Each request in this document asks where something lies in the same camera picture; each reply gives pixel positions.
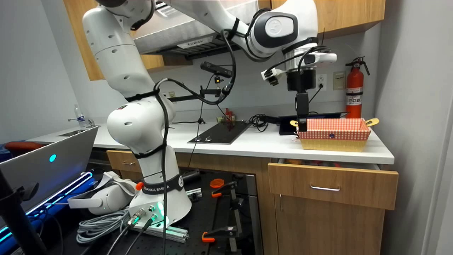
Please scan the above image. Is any red checkered basket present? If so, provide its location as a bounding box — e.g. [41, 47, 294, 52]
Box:
[290, 117, 379, 140]

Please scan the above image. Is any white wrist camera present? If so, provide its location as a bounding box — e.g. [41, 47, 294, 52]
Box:
[260, 49, 337, 85]

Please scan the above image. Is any grey coiled cable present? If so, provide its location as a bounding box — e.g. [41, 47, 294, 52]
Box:
[75, 209, 132, 245]

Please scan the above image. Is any orange black lower clamp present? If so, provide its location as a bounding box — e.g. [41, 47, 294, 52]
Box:
[201, 226, 236, 243]

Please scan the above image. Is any orange black clamp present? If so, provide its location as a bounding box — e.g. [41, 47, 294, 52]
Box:
[209, 178, 236, 198]
[201, 226, 236, 243]

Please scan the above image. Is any red fire extinguisher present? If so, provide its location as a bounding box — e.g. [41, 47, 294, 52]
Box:
[345, 56, 369, 119]

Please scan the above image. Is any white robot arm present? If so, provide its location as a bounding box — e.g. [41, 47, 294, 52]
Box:
[82, 0, 318, 225]

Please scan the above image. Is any grey laptop lid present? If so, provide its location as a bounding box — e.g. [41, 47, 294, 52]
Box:
[0, 126, 98, 202]

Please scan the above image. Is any white VR headset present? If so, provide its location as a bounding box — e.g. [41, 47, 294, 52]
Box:
[68, 171, 136, 215]

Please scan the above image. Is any steel range hood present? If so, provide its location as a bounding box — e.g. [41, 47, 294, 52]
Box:
[134, 0, 259, 58]

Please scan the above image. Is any white power strip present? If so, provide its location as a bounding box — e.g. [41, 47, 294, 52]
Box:
[127, 202, 188, 242]

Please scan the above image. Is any wooden upper cabinet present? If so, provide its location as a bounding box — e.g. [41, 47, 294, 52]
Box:
[64, 0, 386, 81]

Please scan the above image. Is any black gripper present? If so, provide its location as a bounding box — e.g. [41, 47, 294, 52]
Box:
[286, 68, 316, 132]

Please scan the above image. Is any wooden lower cabinet door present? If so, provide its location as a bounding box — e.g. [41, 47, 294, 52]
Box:
[275, 195, 385, 255]

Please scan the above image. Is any silver drawer handle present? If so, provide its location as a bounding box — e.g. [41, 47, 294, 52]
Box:
[310, 184, 341, 192]

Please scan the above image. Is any black induction cooktop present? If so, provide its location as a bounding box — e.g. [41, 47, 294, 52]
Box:
[191, 120, 249, 144]

